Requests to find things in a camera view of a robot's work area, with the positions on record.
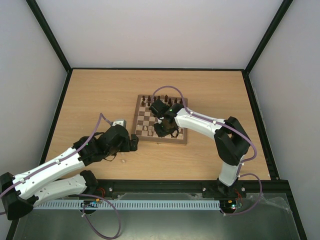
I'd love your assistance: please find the purple cable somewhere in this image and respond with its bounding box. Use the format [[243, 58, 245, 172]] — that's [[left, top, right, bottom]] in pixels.
[[152, 85, 263, 217], [0, 113, 122, 238]]

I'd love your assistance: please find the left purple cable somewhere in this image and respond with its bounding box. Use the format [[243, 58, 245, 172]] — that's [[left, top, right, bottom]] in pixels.
[[0, 113, 122, 238]]

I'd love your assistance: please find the left black frame post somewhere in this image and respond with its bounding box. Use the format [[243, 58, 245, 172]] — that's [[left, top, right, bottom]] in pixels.
[[26, 0, 72, 73]]

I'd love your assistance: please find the dark chess pieces row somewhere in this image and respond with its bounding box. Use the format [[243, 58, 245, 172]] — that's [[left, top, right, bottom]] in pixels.
[[139, 93, 186, 108]]

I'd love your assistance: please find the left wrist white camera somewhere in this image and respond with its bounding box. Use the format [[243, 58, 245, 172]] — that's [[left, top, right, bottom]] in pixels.
[[112, 119, 127, 128]]

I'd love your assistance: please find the black frame post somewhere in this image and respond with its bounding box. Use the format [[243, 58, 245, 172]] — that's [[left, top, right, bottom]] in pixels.
[[245, 0, 293, 75], [26, 0, 72, 73]]

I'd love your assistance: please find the light blue slotted cable duct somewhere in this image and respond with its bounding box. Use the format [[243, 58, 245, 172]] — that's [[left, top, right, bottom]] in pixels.
[[35, 199, 221, 211]]

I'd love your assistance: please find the right black frame post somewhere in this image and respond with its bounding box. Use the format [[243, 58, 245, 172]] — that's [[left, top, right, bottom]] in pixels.
[[245, 0, 293, 75]]

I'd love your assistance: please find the wooden folding chessboard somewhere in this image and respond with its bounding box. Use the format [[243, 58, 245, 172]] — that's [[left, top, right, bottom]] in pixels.
[[131, 94, 188, 145]]

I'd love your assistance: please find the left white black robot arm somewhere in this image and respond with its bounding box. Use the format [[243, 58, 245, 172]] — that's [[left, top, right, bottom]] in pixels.
[[0, 124, 139, 221]]

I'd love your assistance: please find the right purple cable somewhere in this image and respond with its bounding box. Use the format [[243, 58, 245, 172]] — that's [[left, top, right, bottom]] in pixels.
[[152, 85, 263, 217]]

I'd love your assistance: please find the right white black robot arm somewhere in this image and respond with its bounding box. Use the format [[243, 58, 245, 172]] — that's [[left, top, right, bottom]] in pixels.
[[149, 99, 251, 197]]

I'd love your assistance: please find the black aluminium front rail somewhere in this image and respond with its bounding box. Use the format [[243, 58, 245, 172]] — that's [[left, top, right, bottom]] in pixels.
[[97, 179, 291, 200]]

